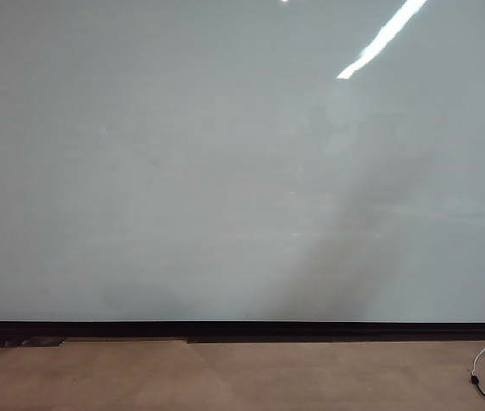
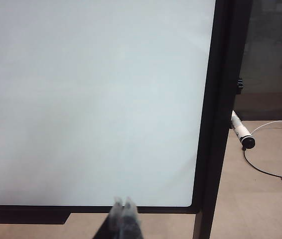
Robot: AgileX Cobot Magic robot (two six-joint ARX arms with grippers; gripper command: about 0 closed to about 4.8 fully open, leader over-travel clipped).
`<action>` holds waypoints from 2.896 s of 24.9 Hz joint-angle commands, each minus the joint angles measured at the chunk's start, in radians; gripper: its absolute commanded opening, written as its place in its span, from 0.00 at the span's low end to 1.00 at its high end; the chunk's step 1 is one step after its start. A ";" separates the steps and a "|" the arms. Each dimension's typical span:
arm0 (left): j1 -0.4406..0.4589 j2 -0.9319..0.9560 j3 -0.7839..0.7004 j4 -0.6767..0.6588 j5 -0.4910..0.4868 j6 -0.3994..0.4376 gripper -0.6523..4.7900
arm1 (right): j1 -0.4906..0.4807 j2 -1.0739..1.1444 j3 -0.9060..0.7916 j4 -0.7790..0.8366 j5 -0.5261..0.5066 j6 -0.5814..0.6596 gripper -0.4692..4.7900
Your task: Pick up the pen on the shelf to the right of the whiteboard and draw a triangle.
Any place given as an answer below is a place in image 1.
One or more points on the white whiteboard with black frame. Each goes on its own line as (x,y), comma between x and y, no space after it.
(139,171)

